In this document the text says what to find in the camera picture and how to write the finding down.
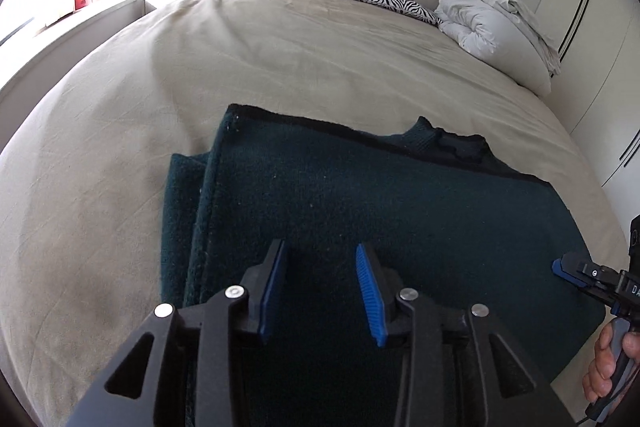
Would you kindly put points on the bed with beige sheet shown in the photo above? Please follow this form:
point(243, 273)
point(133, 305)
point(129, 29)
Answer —
point(250, 57)

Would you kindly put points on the red box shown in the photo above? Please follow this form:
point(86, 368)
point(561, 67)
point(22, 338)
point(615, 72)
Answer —
point(83, 1)

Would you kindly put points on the white window ledge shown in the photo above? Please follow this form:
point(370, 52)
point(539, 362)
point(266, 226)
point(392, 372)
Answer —
point(75, 47)

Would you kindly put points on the person's right hand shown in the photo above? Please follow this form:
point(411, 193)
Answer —
point(599, 372)

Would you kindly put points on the dark green sweater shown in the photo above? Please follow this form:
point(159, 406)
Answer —
point(375, 197)

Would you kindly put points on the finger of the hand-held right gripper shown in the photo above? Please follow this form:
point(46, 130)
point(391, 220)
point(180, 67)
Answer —
point(575, 273)

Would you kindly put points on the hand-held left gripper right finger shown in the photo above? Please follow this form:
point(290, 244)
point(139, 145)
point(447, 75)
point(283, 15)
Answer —
point(367, 292)

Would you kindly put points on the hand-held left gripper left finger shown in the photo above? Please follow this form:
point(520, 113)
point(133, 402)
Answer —
point(272, 287)

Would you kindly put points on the white wardrobe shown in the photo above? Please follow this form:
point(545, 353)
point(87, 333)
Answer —
point(600, 57)

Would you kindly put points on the zebra print pillow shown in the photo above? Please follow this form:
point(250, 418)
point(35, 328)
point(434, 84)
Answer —
point(390, 2)

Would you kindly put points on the white crumpled duvet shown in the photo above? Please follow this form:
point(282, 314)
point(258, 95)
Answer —
point(495, 37)

